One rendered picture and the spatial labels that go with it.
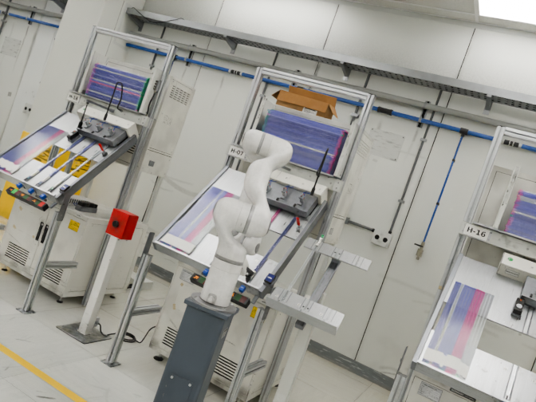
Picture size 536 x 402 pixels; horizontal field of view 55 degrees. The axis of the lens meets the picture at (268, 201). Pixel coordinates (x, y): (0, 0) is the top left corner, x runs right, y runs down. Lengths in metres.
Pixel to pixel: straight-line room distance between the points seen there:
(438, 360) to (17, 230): 2.91
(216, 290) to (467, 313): 1.18
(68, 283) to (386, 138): 2.71
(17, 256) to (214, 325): 2.27
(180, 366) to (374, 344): 2.55
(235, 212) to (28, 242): 2.23
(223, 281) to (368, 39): 3.20
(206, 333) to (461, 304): 1.21
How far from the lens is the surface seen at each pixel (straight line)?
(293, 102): 3.48
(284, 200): 2.88
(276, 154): 2.20
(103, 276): 3.26
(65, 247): 3.71
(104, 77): 3.93
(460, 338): 2.49
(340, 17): 4.94
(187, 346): 2.09
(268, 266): 2.64
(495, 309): 2.65
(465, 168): 4.35
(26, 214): 4.00
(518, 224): 2.78
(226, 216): 1.99
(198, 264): 2.71
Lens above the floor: 1.22
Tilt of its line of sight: 2 degrees down
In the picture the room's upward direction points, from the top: 19 degrees clockwise
